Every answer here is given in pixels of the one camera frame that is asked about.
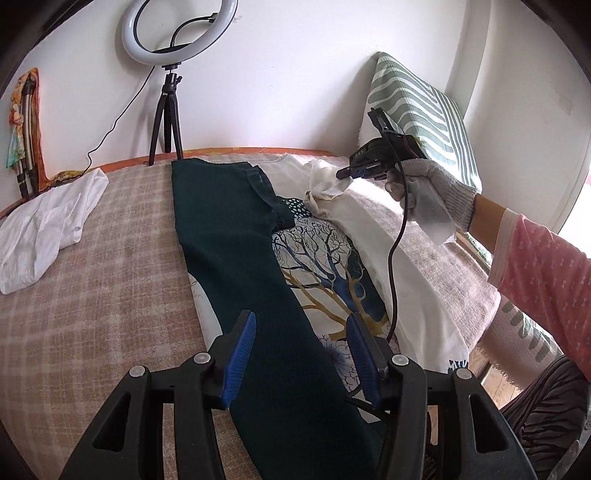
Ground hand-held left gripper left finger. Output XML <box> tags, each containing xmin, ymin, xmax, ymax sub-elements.
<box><xmin>60</xmin><ymin>310</ymin><xmax>257</xmax><ymax>480</ymax></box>

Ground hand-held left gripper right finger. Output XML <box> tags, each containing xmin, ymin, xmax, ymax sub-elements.
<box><xmin>346</xmin><ymin>313</ymin><xmax>539</xmax><ymax>480</ymax></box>

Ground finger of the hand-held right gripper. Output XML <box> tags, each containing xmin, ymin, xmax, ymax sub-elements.
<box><xmin>335</xmin><ymin>165</ymin><xmax>372</xmax><ymax>182</ymax></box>
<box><xmin>368</xmin><ymin>107</ymin><xmax>399</xmax><ymax>140</ymax></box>

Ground white tree print shirt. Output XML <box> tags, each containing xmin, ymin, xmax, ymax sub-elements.
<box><xmin>188</xmin><ymin>154</ymin><xmax>470</xmax><ymax>418</ymax></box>

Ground dark green pants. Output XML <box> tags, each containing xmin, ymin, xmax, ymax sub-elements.
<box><xmin>171</xmin><ymin>158</ymin><xmax>385</xmax><ymax>480</ymax></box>

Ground person's right forearm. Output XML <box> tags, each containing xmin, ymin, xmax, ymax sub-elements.
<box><xmin>465</xmin><ymin>193</ymin><xmax>591</xmax><ymax>370</ymax></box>

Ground person's right hand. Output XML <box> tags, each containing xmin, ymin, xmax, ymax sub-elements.
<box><xmin>385</xmin><ymin>158</ymin><xmax>476</xmax><ymax>246</ymax></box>

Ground green striped pillow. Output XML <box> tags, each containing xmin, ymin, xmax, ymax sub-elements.
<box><xmin>358</xmin><ymin>51</ymin><xmax>484</xmax><ymax>195</ymax></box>

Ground white green patterned sheet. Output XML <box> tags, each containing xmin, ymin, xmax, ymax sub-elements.
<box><xmin>487</xmin><ymin>295</ymin><xmax>565</xmax><ymax>385</ymax></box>

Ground person's legs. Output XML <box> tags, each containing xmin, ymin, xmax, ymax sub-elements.
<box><xmin>501</xmin><ymin>354</ymin><xmax>591</xmax><ymax>480</ymax></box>

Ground black tripod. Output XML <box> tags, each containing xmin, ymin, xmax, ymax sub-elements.
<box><xmin>148</xmin><ymin>65</ymin><xmax>185</xmax><ymax>167</ymax></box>

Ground white garment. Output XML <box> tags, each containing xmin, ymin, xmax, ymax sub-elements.
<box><xmin>0</xmin><ymin>168</ymin><xmax>110</xmax><ymax>296</ymax></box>

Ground folded metal tripod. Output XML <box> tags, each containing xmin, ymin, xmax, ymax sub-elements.
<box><xmin>13</xmin><ymin>78</ymin><xmax>38</xmax><ymax>200</ymax></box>

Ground orange patterned cloth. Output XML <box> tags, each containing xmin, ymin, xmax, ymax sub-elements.
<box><xmin>6</xmin><ymin>68</ymin><xmax>90</xmax><ymax>195</ymax></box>

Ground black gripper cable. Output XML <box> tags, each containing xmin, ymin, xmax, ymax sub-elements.
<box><xmin>385</xmin><ymin>133</ymin><xmax>419</xmax><ymax>343</ymax></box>

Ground black ring light cable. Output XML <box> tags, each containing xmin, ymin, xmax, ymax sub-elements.
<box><xmin>84</xmin><ymin>65</ymin><xmax>158</xmax><ymax>175</ymax></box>

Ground white ring light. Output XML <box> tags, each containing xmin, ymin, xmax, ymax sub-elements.
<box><xmin>122</xmin><ymin>0</ymin><xmax>239</xmax><ymax>66</ymax></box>

